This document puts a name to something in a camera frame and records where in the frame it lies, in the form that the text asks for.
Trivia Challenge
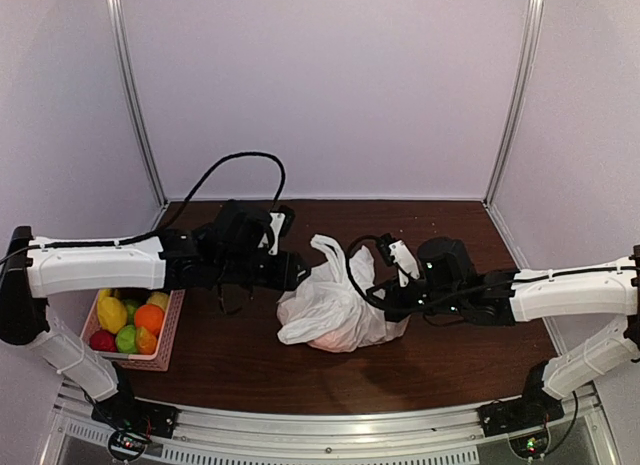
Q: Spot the front aluminium rail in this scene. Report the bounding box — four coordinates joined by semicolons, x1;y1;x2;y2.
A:
36;382;622;464

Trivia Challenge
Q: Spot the left aluminium frame post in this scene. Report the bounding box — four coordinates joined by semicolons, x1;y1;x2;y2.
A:
106;0;167;207

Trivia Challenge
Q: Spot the yellow lemon toy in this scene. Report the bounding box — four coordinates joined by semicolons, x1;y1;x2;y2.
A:
96;289;128;334

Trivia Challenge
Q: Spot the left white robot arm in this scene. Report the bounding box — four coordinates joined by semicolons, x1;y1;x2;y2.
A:
1;200;311;429

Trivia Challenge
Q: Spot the orange fruit in basket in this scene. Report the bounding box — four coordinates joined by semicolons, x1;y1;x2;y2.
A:
134;304;164;337

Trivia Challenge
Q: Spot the white plastic bag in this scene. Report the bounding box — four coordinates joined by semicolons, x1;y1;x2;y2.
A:
277;234;409;353

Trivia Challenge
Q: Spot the pink perforated basket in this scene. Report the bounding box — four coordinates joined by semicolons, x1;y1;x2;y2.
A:
81;289;185;372

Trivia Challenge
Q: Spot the pale yellow fruit toy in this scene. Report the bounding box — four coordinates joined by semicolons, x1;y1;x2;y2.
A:
146;291;170;312

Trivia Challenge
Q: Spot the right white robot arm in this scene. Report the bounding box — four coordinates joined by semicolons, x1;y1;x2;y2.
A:
361;236;639;427

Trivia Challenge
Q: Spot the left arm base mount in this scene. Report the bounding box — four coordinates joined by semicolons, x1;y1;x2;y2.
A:
83;390;178;463

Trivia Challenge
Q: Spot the right aluminium frame post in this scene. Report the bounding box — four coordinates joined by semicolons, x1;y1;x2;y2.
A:
483;0;544;209

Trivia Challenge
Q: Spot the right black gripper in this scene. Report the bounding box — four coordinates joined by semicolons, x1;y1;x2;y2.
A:
366;275;463;324

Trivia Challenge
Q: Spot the yellow orange fruit toy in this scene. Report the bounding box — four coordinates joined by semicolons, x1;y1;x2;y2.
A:
135;326;158;355

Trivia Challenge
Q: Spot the light green apple toy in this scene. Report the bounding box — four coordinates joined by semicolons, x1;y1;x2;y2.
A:
115;325;138;354

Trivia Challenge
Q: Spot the aluminium frame post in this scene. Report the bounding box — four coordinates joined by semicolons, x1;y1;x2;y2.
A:
106;0;167;207
483;0;544;209

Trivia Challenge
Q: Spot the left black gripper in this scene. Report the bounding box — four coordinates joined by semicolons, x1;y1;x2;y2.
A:
216;250;312;292

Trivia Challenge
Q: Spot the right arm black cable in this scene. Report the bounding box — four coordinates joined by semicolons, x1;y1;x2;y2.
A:
345;236;389;311

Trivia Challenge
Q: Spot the red fruit toy in basket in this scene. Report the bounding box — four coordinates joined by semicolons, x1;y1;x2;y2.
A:
89;329;118;353

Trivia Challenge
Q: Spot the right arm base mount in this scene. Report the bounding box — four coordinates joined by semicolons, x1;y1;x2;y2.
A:
477;397;565;462

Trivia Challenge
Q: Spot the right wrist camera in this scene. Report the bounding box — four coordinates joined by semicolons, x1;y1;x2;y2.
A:
376;234;420;288

